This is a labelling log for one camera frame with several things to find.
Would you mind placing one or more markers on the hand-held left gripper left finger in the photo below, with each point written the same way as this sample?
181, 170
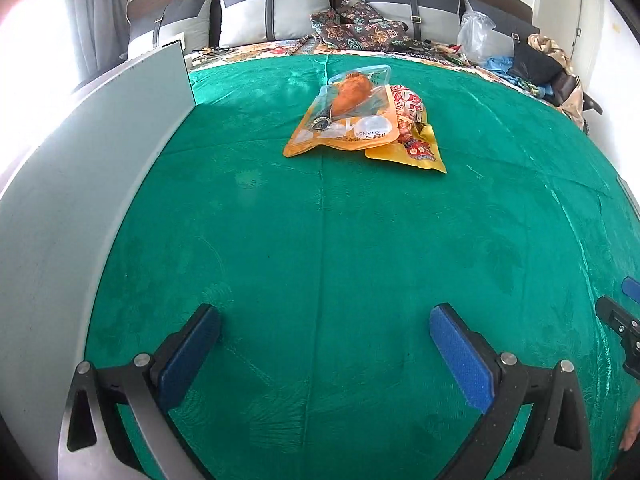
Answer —
187, 355

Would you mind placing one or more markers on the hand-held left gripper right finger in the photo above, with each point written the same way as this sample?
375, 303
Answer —
460, 360

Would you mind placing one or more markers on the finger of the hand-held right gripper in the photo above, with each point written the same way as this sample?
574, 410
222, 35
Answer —
632, 290
627, 335

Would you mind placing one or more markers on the yellow snack packet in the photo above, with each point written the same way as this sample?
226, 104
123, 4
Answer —
425, 152

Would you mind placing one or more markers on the red printed candy packet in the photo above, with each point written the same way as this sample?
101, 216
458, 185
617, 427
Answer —
407, 107

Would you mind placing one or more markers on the clear orange drumstick packet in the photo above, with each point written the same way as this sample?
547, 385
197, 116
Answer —
345, 115

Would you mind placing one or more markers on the person's right hand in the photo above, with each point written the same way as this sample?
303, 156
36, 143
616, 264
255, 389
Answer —
634, 427

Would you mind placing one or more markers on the grey board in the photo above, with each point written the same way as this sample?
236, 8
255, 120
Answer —
65, 210
631, 192

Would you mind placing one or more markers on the green velvet blanket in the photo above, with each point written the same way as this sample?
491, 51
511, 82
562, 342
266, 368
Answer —
350, 260

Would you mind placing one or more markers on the black bag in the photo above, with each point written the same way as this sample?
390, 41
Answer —
535, 62

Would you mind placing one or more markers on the pile of clothes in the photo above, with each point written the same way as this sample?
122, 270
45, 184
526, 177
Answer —
552, 50

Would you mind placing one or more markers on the blue cloth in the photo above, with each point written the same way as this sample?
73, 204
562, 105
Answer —
500, 65

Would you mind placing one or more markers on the grey two-tone headboard cushion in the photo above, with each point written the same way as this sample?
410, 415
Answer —
505, 27
170, 22
275, 10
405, 0

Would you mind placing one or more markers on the clear plastic bag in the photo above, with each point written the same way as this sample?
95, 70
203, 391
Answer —
475, 35

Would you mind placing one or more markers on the floral bedsheet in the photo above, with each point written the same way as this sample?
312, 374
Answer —
280, 50

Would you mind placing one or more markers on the dark patterned pillow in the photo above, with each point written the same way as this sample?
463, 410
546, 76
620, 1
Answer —
375, 27
325, 25

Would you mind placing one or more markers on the grey curtain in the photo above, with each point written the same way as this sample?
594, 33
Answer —
95, 15

